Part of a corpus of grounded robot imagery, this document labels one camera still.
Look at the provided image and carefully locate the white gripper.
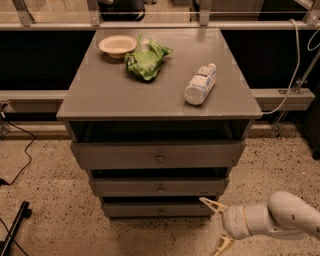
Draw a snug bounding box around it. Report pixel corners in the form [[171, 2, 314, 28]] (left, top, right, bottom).
[[199, 197, 250, 256]]

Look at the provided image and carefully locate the grey bottom drawer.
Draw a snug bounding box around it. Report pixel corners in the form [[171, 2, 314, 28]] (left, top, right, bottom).
[[102, 202, 214, 218]]

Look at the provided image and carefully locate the grey drawer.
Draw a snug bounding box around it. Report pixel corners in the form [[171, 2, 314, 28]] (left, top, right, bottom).
[[71, 141, 245, 169], [102, 202, 214, 218], [89, 177, 229, 197]]

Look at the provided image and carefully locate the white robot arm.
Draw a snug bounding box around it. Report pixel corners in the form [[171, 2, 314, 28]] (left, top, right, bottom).
[[199, 191, 320, 256]]

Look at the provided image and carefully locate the grey top drawer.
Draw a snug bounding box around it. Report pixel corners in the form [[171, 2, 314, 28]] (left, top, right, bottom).
[[71, 141, 245, 169]]

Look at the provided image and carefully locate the grey wooden drawer cabinet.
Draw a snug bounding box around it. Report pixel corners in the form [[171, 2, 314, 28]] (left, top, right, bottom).
[[57, 28, 262, 206]]

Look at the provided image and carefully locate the grey middle drawer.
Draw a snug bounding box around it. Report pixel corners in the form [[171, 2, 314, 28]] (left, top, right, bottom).
[[89, 177, 229, 197]]

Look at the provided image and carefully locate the white plastic bottle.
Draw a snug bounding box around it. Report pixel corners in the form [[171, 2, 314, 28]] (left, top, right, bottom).
[[184, 63, 216, 105]]

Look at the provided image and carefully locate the green chip bag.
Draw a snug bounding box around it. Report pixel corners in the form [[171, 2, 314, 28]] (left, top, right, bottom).
[[124, 35, 173, 81]]

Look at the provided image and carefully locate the black stand leg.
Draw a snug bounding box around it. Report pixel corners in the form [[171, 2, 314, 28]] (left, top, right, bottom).
[[0, 201, 32, 256]]

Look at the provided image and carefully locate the beige paper bowl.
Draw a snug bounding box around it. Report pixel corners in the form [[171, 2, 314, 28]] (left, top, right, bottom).
[[99, 35, 137, 59]]

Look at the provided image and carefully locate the metal railing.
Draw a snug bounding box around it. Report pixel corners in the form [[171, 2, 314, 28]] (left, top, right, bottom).
[[0, 0, 320, 30]]

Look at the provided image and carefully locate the black bin behind glass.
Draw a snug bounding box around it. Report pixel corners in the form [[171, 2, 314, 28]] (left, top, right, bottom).
[[98, 0, 145, 21]]

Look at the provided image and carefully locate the metal bracket rod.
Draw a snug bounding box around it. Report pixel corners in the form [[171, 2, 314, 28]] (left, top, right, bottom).
[[272, 49, 320, 139]]

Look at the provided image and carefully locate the white cable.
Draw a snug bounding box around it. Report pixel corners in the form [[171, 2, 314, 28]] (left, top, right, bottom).
[[262, 18, 320, 116]]

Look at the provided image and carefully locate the black floor cable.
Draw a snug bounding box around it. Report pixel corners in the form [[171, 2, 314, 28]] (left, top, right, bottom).
[[0, 111, 37, 186]]

